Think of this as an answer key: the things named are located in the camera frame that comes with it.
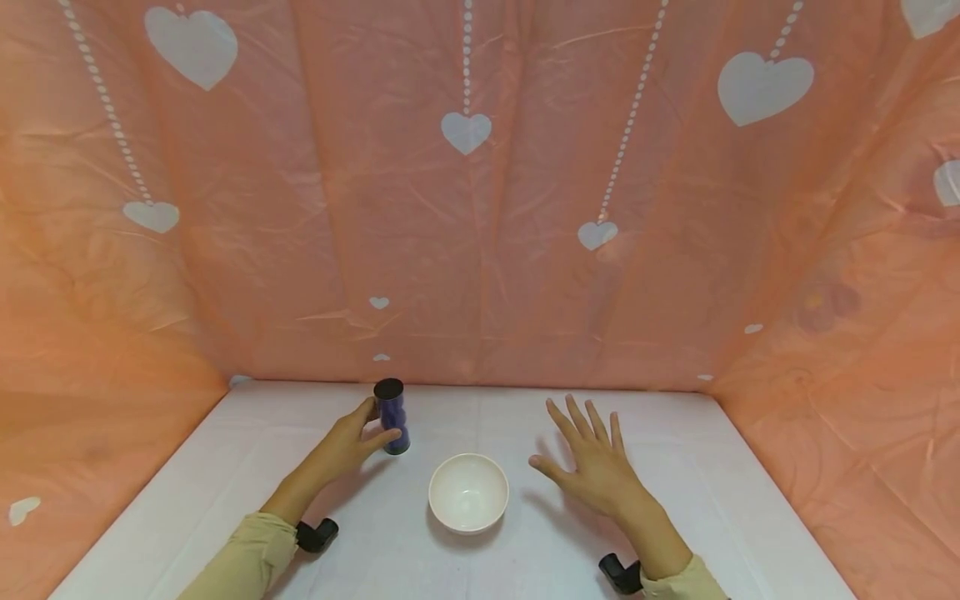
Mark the person's left index finger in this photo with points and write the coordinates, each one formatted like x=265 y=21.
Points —
x=364 y=409

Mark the person's right forearm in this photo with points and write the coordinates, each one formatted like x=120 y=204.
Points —
x=667 y=550

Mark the person's left forearm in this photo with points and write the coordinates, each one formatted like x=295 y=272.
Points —
x=259 y=540

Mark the dark blue cylindrical can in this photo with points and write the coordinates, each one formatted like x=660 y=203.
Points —
x=391 y=417

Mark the person's right middle finger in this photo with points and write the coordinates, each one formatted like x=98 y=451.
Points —
x=578 y=418

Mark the black wrist band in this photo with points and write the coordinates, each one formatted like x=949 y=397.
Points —
x=620 y=573
x=316 y=534

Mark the person's right little finger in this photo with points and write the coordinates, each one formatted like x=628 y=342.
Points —
x=617 y=433

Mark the person's right ring finger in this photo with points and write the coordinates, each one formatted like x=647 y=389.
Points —
x=598 y=421

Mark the person's left hand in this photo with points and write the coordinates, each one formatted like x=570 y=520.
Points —
x=343 y=447

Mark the person's right thumb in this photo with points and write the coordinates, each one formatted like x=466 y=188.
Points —
x=548 y=469

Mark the white bowl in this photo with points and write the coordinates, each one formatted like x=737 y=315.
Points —
x=469 y=493

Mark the person's right index finger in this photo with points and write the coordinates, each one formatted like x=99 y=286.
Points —
x=560 y=427

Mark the person's left thumb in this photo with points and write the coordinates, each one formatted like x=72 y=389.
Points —
x=382 y=438

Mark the person's right hand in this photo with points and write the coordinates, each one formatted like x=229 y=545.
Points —
x=596 y=472

